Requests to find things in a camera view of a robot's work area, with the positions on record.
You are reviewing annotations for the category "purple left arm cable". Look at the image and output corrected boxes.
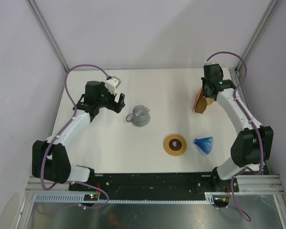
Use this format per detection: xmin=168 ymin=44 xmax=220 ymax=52
xmin=35 ymin=63 xmax=110 ymax=214

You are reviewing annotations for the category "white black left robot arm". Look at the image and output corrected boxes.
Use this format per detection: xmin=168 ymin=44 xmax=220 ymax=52
xmin=32 ymin=77 xmax=125 ymax=191

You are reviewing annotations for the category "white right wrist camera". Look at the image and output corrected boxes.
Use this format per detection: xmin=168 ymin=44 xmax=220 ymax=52
xmin=204 ymin=61 xmax=219 ymax=66

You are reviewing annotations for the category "brown paper coffee filter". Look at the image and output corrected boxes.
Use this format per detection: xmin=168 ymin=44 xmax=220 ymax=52
xmin=194 ymin=97 xmax=207 ymax=114

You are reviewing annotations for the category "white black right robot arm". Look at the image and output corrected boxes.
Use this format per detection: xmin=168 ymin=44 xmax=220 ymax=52
xmin=202 ymin=62 xmax=274 ymax=191

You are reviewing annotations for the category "grey slotted cable duct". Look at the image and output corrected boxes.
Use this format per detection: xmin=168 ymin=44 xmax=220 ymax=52
xmin=34 ymin=193 xmax=214 ymax=204

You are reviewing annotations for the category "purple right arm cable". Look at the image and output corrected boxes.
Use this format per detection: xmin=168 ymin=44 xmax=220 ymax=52
xmin=206 ymin=51 xmax=265 ymax=222

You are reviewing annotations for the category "aluminium frame post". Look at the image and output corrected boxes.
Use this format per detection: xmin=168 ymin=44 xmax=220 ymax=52
xmin=26 ymin=0 xmax=69 ymax=72
xmin=241 ymin=0 xmax=282 ymax=62

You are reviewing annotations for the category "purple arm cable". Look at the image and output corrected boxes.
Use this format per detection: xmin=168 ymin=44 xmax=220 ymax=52
xmin=35 ymin=63 xmax=110 ymax=214
xmin=206 ymin=51 xmax=265 ymax=222

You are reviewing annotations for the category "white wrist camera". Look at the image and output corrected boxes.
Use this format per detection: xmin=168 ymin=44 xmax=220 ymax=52
xmin=204 ymin=61 xmax=219 ymax=66
xmin=105 ymin=76 xmax=121 ymax=95

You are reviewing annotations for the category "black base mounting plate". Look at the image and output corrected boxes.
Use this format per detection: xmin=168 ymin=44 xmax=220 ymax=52
xmin=69 ymin=172 xmax=239 ymax=199

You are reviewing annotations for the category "round wooden dripper holder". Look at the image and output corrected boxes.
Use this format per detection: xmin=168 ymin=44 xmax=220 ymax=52
xmin=163 ymin=135 xmax=187 ymax=156

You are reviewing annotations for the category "grey glass carafe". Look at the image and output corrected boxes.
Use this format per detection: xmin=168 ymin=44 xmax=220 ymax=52
xmin=125 ymin=105 xmax=151 ymax=127

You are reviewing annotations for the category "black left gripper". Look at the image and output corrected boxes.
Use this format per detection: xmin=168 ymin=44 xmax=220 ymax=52
xmin=96 ymin=82 xmax=124 ymax=114

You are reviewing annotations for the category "aluminium frame post right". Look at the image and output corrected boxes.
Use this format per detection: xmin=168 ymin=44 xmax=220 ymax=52
xmin=241 ymin=0 xmax=282 ymax=62

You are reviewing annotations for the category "aluminium frame post left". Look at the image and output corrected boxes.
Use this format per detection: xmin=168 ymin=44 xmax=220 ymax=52
xmin=26 ymin=0 xmax=69 ymax=72

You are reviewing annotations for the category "orange coffee filter box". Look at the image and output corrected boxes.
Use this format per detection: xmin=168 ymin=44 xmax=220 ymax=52
xmin=194 ymin=88 xmax=214 ymax=106

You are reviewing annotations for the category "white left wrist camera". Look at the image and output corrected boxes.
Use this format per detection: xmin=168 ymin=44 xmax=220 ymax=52
xmin=105 ymin=76 xmax=121 ymax=95

